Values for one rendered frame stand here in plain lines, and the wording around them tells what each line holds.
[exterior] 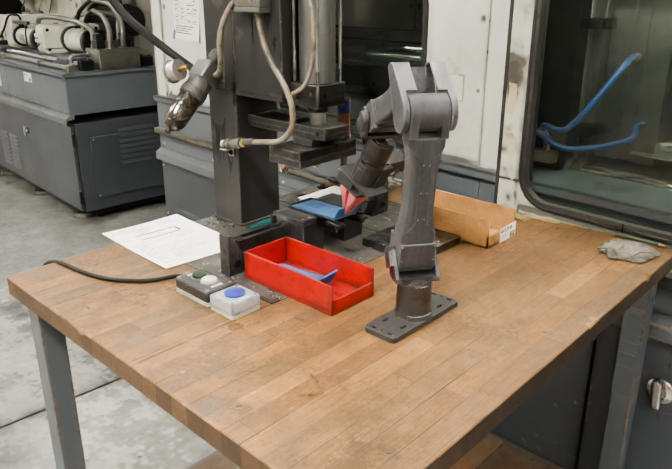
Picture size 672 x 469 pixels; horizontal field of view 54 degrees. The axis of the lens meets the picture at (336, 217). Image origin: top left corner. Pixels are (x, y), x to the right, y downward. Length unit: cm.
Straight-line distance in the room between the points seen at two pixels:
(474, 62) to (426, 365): 109
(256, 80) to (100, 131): 307
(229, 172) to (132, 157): 301
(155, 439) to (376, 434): 160
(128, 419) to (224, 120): 132
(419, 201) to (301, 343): 31
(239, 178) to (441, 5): 81
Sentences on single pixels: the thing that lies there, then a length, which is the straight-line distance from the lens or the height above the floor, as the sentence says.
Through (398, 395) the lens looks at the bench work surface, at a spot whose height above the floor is 90.
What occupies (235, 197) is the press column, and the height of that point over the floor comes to 97.
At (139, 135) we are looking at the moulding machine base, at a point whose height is 53.
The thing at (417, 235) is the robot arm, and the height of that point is 107.
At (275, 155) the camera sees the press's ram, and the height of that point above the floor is 112.
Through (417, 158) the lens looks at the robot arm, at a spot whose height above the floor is 121.
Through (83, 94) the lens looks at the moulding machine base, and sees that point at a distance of 446.
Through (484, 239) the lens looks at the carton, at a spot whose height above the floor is 92.
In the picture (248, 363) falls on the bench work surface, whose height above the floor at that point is 90.
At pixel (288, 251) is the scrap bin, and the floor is 93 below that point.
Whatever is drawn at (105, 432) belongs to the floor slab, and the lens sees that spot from 254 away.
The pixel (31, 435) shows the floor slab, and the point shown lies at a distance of 262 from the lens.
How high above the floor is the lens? 147
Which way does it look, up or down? 19 degrees down
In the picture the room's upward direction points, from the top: straight up
